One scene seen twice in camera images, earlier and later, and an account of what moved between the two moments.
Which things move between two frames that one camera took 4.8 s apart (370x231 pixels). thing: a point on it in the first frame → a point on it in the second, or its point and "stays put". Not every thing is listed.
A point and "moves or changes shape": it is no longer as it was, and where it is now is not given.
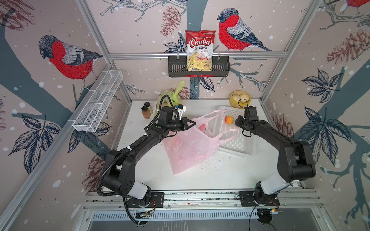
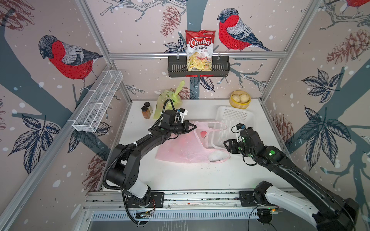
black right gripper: [237, 120] → [231, 143]
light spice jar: [147, 104] stays put
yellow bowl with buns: [240, 99] stays put
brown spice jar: [145, 112] stays put
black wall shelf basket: [177, 67] stays put
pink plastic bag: [190, 149] moves or changes shape
